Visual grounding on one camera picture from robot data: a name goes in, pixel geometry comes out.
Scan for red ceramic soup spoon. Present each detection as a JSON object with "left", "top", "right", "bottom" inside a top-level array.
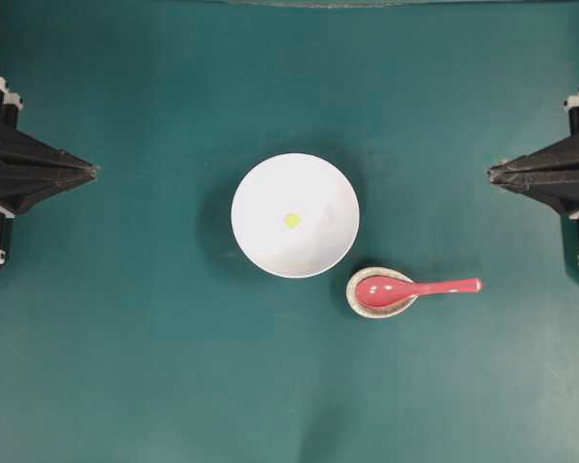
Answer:
[{"left": 355, "top": 276, "right": 483, "bottom": 309}]

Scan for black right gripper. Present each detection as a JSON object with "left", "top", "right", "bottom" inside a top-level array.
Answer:
[{"left": 488, "top": 90, "right": 579, "bottom": 267}]

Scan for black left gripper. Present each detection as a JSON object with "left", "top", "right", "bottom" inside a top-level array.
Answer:
[{"left": 0, "top": 77, "right": 97, "bottom": 268}]

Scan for white round bowl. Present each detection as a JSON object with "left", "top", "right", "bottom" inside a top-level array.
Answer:
[{"left": 231, "top": 153, "right": 360, "bottom": 279}]

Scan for speckled beige spoon rest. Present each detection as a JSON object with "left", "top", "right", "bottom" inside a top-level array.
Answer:
[{"left": 345, "top": 266, "right": 416, "bottom": 319}]

